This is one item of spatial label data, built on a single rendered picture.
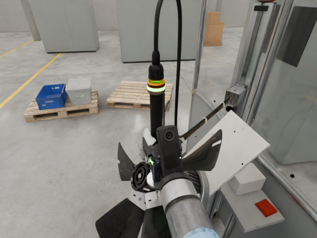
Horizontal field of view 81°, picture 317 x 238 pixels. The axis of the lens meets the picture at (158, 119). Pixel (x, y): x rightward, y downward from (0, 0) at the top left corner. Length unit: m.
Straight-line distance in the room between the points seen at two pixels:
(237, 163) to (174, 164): 0.46
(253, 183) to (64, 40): 7.55
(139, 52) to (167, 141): 5.77
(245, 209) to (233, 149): 0.44
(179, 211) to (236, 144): 0.56
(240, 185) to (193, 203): 0.82
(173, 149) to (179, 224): 0.15
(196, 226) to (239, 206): 0.88
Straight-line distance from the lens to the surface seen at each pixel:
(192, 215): 0.36
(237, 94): 1.01
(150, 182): 0.66
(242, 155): 0.85
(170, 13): 6.07
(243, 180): 1.19
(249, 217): 1.20
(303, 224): 1.26
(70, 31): 7.87
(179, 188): 0.39
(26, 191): 2.68
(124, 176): 1.09
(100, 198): 2.27
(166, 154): 0.42
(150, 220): 0.73
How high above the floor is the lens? 1.83
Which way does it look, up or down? 34 degrees down
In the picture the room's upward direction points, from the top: straight up
